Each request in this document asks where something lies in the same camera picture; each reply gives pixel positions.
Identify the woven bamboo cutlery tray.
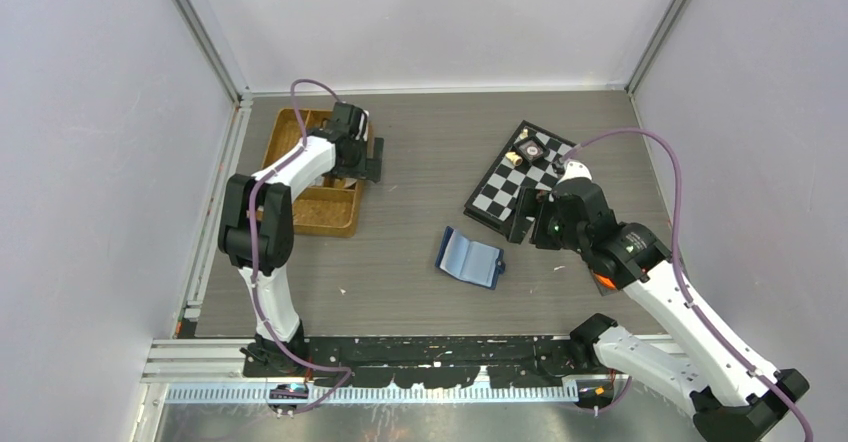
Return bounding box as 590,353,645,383
255,108,366,238

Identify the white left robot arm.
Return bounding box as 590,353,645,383
218,102,383,376

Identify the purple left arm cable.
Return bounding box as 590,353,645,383
246,79,355,414

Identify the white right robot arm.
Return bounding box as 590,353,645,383
513,177,810,441

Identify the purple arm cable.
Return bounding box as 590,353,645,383
246,79,355,414
563,127,816,442

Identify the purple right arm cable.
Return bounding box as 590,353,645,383
563,127,816,442

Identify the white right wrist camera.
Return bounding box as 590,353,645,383
559,159,593,182

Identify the blue card holder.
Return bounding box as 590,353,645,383
434,226,506,290

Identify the black white chessboard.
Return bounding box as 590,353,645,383
464,121,575,236

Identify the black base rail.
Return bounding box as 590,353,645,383
240,335,620,391

